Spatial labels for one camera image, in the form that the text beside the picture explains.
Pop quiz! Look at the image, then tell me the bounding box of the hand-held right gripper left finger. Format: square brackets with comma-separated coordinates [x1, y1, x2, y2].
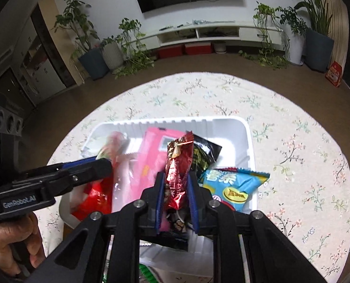
[45, 171, 167, 283]

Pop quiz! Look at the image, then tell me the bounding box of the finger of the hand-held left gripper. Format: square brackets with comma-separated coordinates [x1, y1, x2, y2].
[12, 158, 114, 197]
[18, 156, 98, 181]

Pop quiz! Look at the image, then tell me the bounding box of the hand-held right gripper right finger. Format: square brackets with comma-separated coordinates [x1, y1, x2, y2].
[187, 172, 327, 283]

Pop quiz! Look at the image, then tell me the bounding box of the red brown chocolate snack packet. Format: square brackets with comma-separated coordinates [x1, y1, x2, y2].
[165, 132, 196, 213]

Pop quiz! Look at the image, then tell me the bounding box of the white red snack packet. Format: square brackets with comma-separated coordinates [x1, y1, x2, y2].
[95, 131, 140, 189]

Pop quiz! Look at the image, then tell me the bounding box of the black gold snack packet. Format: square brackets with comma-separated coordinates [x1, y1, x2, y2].
[191, 133, 223, 171]

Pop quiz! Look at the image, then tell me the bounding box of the pink snack packet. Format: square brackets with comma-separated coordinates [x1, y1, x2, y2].
[112, 127, 191, 233]

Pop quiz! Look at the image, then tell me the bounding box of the white plastic tray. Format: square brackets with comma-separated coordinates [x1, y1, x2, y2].
[59, 116, 257, 275]

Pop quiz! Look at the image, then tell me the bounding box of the person's left hand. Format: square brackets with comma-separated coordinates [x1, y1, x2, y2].
[0, 212, 46, 278]

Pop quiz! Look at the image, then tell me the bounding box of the shiny red snack packet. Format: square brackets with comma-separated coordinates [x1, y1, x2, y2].
[70, 177, 114, 221]

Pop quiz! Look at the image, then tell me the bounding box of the blue panda snack packet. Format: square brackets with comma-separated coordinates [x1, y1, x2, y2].
[199, 167, 270, 213]

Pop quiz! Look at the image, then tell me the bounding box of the green snack packet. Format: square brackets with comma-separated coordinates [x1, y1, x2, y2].
[140, 264, 161, 283]

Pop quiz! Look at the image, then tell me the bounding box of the tall plant in dark pot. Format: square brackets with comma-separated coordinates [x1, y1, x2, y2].
[53, 0, 110, 81]

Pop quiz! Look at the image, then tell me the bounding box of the plant in white ribbed pot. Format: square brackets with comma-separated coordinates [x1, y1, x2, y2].
[99, 35, 125, 70]

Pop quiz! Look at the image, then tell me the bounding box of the floral tablecloth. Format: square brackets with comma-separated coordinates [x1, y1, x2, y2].
[41, 72, 350, 283]

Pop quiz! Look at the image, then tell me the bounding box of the red storage box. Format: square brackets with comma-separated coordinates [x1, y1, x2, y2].
[157, 46, 184, 59]
[184, 43, 212, 55]

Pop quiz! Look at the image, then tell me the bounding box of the white television cabinet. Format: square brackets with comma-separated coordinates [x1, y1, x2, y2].
[120, 21, 285, 54]

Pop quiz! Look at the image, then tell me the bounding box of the long trailing vine plant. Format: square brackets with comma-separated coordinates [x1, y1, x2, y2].
[238, 1, 290, 70]

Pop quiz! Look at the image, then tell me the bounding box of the plant in smooth white pot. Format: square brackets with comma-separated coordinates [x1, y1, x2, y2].
[277, 6, 309, 66]

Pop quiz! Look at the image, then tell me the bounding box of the red paper bag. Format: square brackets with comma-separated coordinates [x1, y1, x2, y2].
[325, 61, 344, 88]

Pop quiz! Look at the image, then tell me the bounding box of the broad-leaf plant in dark pot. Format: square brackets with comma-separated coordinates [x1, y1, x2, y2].
[284, 0, 338, 73]

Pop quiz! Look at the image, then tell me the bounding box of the dark wooden wall cabinet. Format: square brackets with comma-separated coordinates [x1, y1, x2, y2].
[0, 4, 85, 107]

